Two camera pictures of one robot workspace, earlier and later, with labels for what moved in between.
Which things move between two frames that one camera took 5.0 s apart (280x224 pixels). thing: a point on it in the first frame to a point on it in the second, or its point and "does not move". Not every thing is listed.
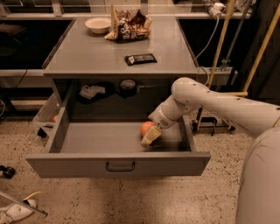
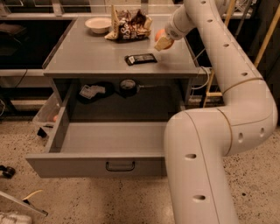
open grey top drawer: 99,148 does not move
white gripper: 159,118 to 172,32
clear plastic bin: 47,116 does not move
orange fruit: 145,128 to 160,33
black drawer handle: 120,170 does not move
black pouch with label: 89,92 does not move
